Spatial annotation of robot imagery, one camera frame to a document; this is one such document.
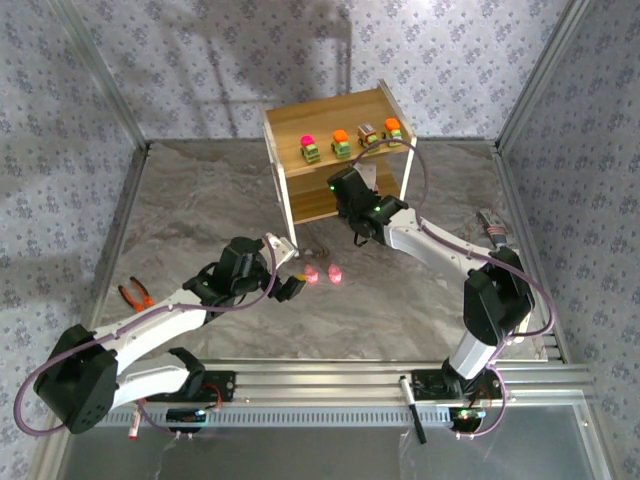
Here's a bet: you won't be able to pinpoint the green toy truck orange top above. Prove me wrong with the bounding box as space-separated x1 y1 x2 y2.
330 129 352 160
382 117 404 147

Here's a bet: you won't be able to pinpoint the green toy truck brown box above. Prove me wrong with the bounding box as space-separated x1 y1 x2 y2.
356 123 380 149

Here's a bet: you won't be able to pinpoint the green toy truck pink top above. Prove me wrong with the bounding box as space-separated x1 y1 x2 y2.
299 134 322 165

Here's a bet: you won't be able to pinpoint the wooden two-tier shelf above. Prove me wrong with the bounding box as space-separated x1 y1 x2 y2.
259 79 419 257

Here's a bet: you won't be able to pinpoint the grey tool with red stripes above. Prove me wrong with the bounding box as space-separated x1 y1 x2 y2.
475 209 516 251

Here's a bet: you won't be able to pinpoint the black controller board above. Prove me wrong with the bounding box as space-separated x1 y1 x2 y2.
166 407 209 434
449 407 486 434

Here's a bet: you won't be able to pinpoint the grey glossy panel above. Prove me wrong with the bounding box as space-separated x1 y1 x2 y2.
64 407 601 480

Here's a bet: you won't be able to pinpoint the black marker pen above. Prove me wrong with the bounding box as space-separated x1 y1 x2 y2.
398 375 429 445

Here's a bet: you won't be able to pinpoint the red marker pen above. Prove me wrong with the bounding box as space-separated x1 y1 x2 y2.
128 402 144 441

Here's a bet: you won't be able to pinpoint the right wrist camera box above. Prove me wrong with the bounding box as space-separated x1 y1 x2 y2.
355 160 382 192

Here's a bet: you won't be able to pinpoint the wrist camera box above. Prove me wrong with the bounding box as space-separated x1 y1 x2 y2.
355 160 382 192
263 232 300 267

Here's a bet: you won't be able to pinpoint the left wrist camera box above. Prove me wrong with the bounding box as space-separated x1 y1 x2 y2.
263 232 300 267

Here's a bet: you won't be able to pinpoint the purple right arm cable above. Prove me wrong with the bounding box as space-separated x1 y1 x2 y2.
352 139 557 440

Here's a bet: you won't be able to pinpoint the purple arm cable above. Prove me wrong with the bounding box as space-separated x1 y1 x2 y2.
352 139 557 440
13 233 279 439

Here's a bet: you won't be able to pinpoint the aluminium mounting rail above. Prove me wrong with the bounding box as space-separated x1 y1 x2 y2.
53 358 596 406

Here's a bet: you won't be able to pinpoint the orange handled pliers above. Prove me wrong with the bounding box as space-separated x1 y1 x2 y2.
118 276 155 315

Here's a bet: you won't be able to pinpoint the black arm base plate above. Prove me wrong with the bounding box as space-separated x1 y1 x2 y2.
412 368 504 401
142 369 237 404

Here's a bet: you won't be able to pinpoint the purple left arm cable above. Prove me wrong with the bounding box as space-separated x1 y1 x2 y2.
13 233 279 439

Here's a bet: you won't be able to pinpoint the grey slotted cable duct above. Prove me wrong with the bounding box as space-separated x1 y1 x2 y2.
72 404 451 429

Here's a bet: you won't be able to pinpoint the aluminium side rail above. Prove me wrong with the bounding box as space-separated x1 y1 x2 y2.
492 142 567 362
62 144 151 369

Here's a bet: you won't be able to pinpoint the aluminium frame post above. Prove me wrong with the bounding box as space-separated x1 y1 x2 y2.
496 0 592 151
49 0 152 151

